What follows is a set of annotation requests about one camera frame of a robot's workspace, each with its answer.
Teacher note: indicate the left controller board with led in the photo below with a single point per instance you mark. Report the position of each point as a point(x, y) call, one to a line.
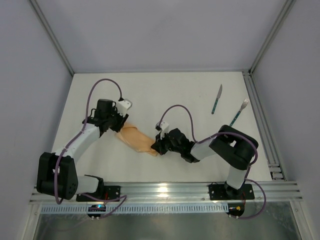
point(96, 211)

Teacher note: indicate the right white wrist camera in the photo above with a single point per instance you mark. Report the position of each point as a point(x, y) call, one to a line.
point(163, 128)

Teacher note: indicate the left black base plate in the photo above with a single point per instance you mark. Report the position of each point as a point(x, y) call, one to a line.
point(111, 193)

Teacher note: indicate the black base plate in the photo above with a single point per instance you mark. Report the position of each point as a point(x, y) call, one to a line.
point(111, 193)
point(222, 191)

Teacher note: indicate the green handled knife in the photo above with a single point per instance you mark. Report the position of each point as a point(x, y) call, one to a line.
point(217, 99)

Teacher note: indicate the corner aluminium post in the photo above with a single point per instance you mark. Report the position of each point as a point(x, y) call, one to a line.
point(275, 28)
point(51, 35)

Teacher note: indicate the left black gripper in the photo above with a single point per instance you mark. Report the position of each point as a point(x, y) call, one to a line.
point(119, 120)

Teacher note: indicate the right controller board yellow plug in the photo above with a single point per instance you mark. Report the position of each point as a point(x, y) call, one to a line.
point(235, 209)

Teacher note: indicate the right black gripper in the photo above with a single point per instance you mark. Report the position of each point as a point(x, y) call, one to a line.
point(162, 144)

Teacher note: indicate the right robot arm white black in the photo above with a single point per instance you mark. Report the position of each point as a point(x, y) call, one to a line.
point(239, 150)

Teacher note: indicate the right corner aluminium post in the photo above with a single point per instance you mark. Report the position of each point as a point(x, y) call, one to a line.
point(275, 28)

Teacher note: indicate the green handled fork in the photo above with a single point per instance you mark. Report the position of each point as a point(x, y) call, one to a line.
point(242, 107)

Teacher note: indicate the slotted grey cable duct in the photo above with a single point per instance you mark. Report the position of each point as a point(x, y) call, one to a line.
point(144, 208)

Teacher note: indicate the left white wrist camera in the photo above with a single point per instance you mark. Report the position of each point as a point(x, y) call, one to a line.
point(123, 106)

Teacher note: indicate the aluminium rail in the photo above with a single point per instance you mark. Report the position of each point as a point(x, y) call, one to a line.
point(269, 146)
point(197, 192)

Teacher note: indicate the right side aluminium rail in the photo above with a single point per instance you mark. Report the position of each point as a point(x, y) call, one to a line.
point(269, 146)

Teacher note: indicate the front aluminium rail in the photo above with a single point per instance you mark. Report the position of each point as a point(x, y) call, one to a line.
point(197, 192)

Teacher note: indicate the beige satin napkin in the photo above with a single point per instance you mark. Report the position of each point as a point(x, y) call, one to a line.
point(136, 140)

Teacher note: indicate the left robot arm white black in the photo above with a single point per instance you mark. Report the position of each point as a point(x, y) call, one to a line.
point(57, 175)

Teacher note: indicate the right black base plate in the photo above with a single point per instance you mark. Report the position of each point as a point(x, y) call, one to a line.
point(222, 191)

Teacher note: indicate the left corner aluminium post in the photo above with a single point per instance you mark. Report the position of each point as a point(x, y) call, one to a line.
point(51, 35)

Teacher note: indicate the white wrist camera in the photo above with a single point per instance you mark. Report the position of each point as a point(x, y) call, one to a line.
point(163, 128)
point(123, 106)

